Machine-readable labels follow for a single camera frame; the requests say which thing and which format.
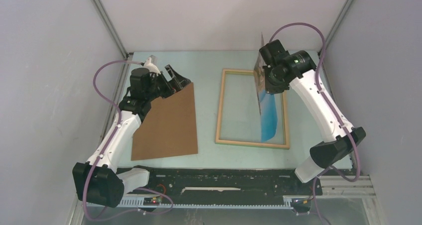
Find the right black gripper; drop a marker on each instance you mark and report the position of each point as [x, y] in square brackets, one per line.
[269, 88]

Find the landscape photo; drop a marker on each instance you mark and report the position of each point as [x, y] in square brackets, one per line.
[266, 103]

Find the right aluminium corner post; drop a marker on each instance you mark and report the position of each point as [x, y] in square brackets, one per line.
[338, 22]

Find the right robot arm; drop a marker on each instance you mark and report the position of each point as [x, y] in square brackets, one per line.
[298, 71]

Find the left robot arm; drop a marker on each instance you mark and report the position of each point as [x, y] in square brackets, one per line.
[97, 181]

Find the wooden picture frame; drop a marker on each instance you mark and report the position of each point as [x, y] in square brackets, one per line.
[238, 118]

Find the brown backing board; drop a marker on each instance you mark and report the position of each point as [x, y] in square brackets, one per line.
[169, 129]

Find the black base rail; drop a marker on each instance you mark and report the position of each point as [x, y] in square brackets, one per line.
[230, 187]

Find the left aluminium corner post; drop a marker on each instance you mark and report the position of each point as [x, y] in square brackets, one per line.
[101, 10]

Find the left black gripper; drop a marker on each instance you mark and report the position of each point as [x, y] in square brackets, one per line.
[177, 82]

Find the aluminium corner post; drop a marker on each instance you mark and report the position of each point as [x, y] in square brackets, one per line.
[101, 10]
[338, 22]

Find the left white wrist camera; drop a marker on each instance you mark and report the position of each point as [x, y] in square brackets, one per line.
[150, 65]

